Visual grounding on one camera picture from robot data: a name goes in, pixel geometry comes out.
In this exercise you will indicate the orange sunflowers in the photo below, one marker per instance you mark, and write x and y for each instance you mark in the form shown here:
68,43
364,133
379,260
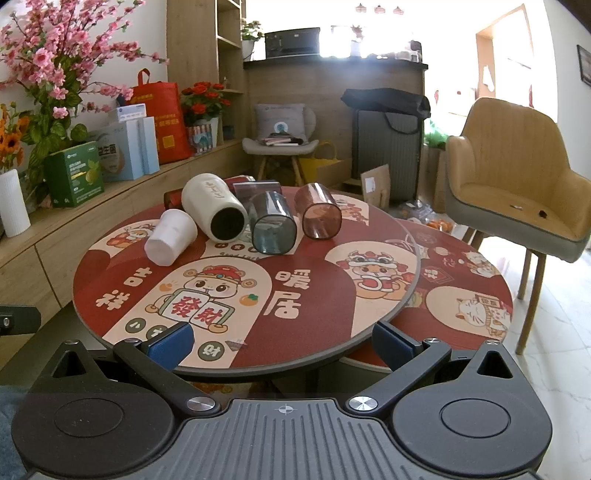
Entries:
10,143

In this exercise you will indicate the grey-blue transparent cup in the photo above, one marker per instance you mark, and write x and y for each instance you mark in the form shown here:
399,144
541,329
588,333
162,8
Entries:
272,217

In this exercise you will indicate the light blue tall box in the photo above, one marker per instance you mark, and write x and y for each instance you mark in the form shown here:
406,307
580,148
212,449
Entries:
136,150

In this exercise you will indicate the yellow upholstered armchair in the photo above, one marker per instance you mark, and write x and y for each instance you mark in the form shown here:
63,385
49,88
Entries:
508,184

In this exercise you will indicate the large round red printed table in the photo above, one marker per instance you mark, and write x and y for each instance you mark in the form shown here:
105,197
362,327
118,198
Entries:
295,272

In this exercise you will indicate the black printer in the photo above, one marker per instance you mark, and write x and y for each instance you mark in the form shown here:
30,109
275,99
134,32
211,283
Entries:
292,44

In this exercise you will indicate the white shell chair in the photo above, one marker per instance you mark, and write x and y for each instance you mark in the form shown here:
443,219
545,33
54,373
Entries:
277,152

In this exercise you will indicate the cream ceramic mug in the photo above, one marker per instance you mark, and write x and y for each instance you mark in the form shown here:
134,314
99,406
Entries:
207,198

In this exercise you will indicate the green plastic bag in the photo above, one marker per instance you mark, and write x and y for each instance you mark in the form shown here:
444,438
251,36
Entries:
436,136

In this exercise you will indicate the blue cloth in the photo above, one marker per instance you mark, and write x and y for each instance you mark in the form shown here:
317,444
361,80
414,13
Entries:
9,429

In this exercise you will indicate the purple-grey transparent cup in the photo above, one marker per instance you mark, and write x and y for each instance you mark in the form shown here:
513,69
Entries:
256,189

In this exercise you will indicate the wooden shelf unit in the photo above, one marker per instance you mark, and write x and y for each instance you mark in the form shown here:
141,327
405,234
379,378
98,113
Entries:
198,46

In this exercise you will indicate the pink blossom branches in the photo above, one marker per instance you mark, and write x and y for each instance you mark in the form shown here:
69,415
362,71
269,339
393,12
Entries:
51,60

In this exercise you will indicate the white plastic cup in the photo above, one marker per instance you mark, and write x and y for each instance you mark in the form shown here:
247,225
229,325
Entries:
170,237

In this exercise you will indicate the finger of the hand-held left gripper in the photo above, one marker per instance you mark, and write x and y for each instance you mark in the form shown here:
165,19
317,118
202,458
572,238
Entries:
18,321

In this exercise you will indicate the green carton box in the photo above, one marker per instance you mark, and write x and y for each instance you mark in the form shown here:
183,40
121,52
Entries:
74,177

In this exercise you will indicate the red tote bag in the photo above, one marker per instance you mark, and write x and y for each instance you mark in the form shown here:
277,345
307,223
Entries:
166,124

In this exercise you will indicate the black bag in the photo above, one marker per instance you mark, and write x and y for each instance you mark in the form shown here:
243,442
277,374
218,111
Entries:
383,104

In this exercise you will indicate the grey ribbed suitcase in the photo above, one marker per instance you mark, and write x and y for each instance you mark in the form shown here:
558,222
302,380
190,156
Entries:
385,166

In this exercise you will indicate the dark red transparent cup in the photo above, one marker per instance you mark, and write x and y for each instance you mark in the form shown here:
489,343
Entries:
173,197

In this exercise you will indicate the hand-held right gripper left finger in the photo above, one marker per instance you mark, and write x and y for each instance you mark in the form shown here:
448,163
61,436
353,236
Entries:
171,345

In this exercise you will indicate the brown transparent cup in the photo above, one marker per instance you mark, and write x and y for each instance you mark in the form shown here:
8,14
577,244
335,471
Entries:
316,203

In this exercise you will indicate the framed wall picture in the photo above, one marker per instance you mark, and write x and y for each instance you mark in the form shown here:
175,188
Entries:
584,64

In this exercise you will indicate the small white blue box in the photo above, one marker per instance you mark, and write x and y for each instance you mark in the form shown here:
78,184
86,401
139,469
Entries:
131,113

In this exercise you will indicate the white ribbed vase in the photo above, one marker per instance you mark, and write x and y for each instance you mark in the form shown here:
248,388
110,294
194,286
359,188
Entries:
13,205

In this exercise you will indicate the low wooden sideboard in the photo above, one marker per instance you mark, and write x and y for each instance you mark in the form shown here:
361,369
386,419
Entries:
55,244

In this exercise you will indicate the wooden counter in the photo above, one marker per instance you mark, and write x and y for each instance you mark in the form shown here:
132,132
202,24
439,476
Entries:
323,78

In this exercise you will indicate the grey printed cushion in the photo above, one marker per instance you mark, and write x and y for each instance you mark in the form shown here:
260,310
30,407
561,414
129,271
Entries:
279,120

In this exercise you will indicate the small potted plant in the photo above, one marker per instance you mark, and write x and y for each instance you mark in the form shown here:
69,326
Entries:
251,37

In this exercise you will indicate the cardboard box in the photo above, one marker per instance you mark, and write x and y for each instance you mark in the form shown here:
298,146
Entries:
375,184

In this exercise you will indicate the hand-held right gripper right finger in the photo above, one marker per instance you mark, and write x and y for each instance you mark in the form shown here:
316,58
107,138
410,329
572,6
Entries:
391,346

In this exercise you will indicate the red rose bouquet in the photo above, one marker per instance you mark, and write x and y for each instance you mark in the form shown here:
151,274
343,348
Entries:
205,99

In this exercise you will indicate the yellow paper bag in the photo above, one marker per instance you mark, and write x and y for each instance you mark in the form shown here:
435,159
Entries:
323,170

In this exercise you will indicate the stack of books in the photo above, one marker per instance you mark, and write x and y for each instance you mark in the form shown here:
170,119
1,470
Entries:
281,140

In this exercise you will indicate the small round red printed table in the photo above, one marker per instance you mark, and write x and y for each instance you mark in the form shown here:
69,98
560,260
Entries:
457,277

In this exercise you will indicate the white and green box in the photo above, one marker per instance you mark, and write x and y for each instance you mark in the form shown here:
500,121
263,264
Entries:
108,157

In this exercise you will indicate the printed flower pot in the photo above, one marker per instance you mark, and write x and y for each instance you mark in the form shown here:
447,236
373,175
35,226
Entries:
202,136

